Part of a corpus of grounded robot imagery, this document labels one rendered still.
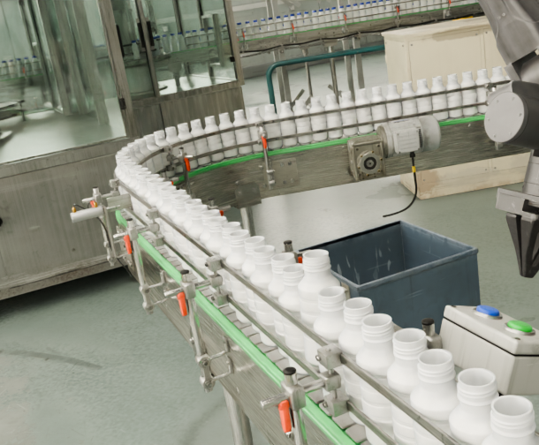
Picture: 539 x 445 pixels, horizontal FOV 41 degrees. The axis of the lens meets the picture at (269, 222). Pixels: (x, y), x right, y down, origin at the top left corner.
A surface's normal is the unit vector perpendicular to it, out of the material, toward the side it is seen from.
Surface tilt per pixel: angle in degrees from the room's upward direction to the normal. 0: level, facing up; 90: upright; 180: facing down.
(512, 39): 96
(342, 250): 90
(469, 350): 70
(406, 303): 90
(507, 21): 96
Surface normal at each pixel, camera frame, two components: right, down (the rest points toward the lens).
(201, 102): 0.40, 0.22
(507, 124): -0.86, -0.09
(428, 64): 0.10, 0.28
